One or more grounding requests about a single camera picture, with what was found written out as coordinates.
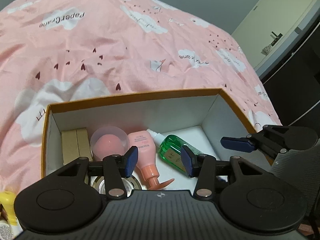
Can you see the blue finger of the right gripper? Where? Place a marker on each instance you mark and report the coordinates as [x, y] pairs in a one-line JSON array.
[[237, 144]]

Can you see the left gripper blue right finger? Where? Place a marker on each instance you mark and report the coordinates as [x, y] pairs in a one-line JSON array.
[[189, 161]]

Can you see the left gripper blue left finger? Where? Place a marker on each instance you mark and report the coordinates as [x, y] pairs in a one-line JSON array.
[[131, 158]]

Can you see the pink pump bottle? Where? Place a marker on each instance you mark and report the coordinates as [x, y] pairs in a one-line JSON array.
[[147, 159]]

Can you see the round silver tin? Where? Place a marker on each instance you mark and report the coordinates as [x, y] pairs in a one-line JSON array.
[[104, 186]]

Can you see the green liquid bottle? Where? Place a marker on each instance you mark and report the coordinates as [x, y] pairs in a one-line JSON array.
[[169, 149]]

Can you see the pink puff clear case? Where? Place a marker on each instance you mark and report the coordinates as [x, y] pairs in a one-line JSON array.
[[107, 141]]

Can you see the gold rectangular box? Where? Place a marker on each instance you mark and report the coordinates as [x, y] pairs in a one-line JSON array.
[[75, 144]]

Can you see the yellow bulb-cap bottle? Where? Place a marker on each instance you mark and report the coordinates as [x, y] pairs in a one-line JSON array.
[[7, 200]]

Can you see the small white cream jar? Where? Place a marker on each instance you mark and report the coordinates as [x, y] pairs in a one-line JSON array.
[[5, 231]]

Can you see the orange cardboard box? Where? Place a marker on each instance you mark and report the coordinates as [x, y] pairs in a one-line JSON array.
[[199, 116]]

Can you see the dark wardrobe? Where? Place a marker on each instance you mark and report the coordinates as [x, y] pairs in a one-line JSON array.
[[293, 84]]

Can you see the pink cloud-print duvet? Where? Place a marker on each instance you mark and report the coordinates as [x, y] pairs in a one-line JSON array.
[[56, 51]]

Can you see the cream door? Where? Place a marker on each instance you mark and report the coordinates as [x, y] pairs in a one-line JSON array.
[[253, 34]]

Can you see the black door handle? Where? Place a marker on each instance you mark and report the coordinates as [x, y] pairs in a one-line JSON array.
[[276, 38]]

